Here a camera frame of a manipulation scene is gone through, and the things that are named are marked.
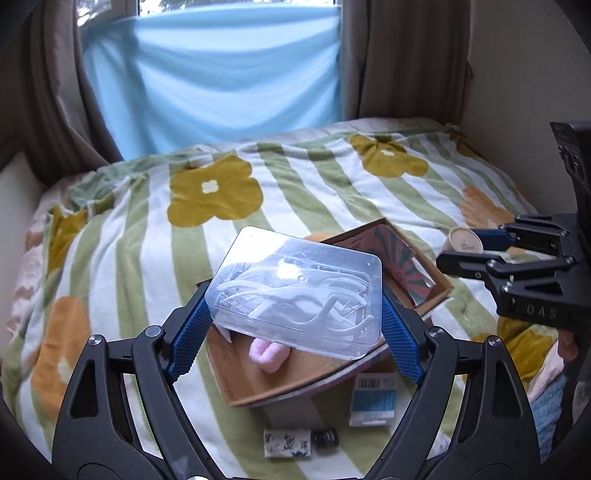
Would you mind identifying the small bottle with floral label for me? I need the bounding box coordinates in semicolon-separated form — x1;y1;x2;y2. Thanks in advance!
263;427;340;460

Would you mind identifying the light blue knit cloth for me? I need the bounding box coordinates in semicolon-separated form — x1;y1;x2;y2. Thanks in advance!
529;374;570;455

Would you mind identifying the brown cardboard box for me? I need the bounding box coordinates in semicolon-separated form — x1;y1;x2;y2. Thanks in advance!
196;217;455;409

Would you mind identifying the pile of white floss picks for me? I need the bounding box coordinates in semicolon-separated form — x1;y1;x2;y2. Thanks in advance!
217;258;377;342

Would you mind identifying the pink fluffy item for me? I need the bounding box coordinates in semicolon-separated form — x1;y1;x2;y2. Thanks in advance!
248;339;291;374

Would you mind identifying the small beige jar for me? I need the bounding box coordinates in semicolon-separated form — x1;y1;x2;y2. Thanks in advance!
445;226;485;254

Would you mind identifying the blue and white carton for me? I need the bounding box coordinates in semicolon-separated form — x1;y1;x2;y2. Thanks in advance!
347;373;400;428

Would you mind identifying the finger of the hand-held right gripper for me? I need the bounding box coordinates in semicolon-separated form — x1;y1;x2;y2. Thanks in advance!
436;251;578;289
475;215;578;254

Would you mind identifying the clear plastic box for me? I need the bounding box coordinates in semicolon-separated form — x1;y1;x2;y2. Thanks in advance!
203;226;386;360

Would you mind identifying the brown curtain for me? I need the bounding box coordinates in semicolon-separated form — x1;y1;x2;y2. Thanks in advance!
25;0;126;185
341;0;476;126

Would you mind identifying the person's right hand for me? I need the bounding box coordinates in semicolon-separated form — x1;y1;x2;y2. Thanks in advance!
556;329;583;361

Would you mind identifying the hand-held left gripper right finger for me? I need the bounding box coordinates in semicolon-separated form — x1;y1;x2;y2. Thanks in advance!
369;292;541;480

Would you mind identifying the window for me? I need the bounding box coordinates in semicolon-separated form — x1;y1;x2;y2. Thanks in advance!
76;0;343;24

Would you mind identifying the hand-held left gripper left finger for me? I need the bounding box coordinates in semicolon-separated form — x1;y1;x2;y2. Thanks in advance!
52;281;218;480

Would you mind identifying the floral striped blanket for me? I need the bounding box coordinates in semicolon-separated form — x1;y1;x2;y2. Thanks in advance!
0;117;575;480

